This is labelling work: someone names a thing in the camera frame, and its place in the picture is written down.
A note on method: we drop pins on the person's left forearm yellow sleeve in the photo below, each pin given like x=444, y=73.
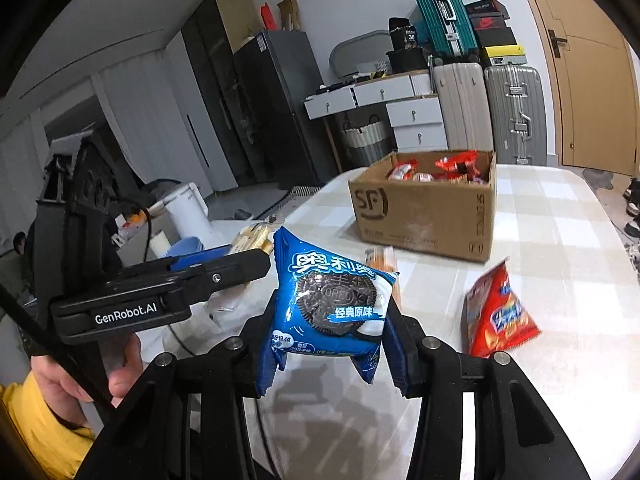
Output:
x=35, y=430

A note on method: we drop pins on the dark tall cabinet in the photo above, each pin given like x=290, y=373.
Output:
x=215, y=85

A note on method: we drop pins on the brown cardboard box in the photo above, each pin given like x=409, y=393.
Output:
x=425, y=215

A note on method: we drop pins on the beige ribbed suitcase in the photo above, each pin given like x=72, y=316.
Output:
x=465, y=110

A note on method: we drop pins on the black white shoe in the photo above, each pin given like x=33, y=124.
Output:
x=632, y=210

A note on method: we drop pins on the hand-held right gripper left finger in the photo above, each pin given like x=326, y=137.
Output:
x=250, y=340

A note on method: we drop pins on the blue cookie packet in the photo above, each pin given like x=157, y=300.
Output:
x=325, y=300

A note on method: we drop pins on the grey plastic basin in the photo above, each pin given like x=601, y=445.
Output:
x=360, y=55

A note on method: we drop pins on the white red snack packet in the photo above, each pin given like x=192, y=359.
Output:
x=402, y=169

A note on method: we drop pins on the person's left hand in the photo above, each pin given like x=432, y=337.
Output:
x=60, y=380

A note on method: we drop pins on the red clear snack wrapper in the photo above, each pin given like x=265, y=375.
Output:
x=456, y=162

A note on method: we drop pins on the orange snack packet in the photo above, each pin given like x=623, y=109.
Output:
x=382, y=260

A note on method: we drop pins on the white drawer cabinet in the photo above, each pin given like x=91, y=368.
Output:
x=415, y=110

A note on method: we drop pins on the dark grey fridge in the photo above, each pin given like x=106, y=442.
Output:
x=280, y=110

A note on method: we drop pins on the white cup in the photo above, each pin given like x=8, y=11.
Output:
x=160, y=245

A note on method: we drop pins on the yellow black shoe box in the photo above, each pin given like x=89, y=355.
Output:
x=505, y=55

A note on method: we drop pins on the silver ribbed suitcase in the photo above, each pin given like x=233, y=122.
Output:
x=517, y=115

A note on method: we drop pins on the blue bowl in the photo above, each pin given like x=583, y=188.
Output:
x=186, y=246

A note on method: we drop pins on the small cardboard box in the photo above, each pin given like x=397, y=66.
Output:
x=290, y=15

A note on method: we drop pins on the wooden door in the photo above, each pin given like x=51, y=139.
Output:
x=595, y=85

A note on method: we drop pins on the teal suitcase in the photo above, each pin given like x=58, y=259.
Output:
x=442, y=15

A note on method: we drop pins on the white grey laundry basket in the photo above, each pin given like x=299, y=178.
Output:
x=365, y=137

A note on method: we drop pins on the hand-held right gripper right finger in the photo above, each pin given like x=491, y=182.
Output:
x=400, y=360

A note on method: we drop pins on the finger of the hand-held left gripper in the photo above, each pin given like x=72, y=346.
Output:
x=225, y=272

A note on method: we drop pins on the black red shoe box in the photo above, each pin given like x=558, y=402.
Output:
x=492, y=22

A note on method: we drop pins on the red chip packet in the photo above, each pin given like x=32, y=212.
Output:
x=500, y=320

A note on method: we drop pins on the white kettle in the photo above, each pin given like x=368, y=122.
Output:
x=185, y=210

